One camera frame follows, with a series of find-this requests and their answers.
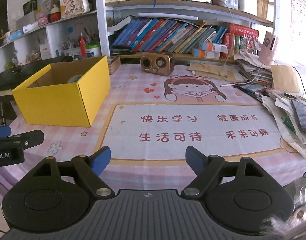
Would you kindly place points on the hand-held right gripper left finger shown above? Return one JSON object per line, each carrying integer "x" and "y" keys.
{"x": 102, "y": 158}

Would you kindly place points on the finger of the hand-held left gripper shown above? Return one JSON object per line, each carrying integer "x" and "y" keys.
{"x": 1, "y": 131}
{"x": 27, "y": 138}

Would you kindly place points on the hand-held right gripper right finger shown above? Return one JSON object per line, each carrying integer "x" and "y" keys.
{"x": 194, "y": 160}

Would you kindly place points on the yellow cardboard box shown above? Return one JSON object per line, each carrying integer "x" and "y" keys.
{"x": 55, "y": 105}

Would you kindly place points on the black electronic keyboard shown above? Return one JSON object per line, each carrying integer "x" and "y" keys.
{"x": 17, "y": 75}

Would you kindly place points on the grey round object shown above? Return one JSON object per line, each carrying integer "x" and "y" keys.
{"x": 74, "y": 79}

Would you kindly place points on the pink cartoon desk mat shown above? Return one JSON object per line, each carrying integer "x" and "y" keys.
{"x": 133, "y": 87}

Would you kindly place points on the white pen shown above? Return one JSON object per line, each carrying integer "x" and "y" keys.
{"x": 230, "y": 84}

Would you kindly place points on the brown envelope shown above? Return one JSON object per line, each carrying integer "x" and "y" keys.
{"x": 205, "y": 68}
{"x": 225, "y": 76}
{"x": 284, "y": 78}

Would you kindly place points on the wooden checkered chess box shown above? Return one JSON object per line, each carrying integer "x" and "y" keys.
{"x": 114, "y": 66}

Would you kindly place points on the pile of loose papers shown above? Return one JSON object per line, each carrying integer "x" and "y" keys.
{"x": 280, "y": 120}

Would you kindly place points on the pen holder with pens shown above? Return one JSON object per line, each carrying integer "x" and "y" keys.
{"x": 70, "y": 52}

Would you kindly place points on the blue tissue box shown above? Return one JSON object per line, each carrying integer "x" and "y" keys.
{"x": 15, "y": 35}

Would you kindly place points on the gold retro radio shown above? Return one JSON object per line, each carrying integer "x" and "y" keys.
{"x": 155, "y": 63}

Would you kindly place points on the red tassel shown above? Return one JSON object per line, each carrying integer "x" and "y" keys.
{"x": 82, "y": 46}

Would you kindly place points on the orange blue white carton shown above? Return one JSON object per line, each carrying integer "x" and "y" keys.
{"x": 213, "y": 46}
{"x": 205, "y": 53}

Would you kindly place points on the white tissue pack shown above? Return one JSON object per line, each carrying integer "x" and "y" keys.
{"x": 30, "y": 28}

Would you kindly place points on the white shelf unit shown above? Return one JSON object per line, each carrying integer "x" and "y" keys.
{"x": 51, "y": 33}

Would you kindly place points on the white jar green lid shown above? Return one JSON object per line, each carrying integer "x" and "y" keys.
{"x": 92, "y": 51}

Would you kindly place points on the stack of papers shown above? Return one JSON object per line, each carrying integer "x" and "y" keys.
{"x": 253, "y": 68}

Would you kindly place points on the black stapler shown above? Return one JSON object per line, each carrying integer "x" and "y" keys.
{"x": 123, "y": 50}

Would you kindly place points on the fuzzy pale clothing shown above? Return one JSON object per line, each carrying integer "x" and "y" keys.
{"x": 293, "y": 217}

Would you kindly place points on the black smartphone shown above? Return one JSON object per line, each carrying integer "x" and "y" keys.
{"x": 301, "y": 116}

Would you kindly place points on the red round doll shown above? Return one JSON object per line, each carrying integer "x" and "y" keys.
{"x": 54, "y": 16}

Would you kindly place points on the pink cartoon box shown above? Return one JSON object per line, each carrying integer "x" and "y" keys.
{"x": 266, "y": 52}

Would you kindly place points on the row of leaning colourful books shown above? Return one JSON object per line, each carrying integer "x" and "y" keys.
{"x": 155, "y": 35}

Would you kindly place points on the row of red dictionaries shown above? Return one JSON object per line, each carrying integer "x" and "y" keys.
{"x": 243, "y": 31}

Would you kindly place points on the pink fortune cat doll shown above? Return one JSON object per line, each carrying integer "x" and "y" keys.
{"x": 72, "y": 7}

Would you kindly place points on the wooden bookshelf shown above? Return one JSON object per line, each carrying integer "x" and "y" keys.
{"x": 143, "y": 4}

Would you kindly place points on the white storage bin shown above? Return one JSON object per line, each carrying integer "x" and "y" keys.
{"x": 246, "y": 5}

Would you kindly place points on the stack of orange books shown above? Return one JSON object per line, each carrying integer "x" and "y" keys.
{"x": 263, "y": 0}

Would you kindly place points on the white shelf post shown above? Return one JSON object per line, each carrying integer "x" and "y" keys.
{"x": 101, "y": 25}

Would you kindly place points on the wall poster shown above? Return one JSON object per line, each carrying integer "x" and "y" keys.
{"x": 301, "y": 17}

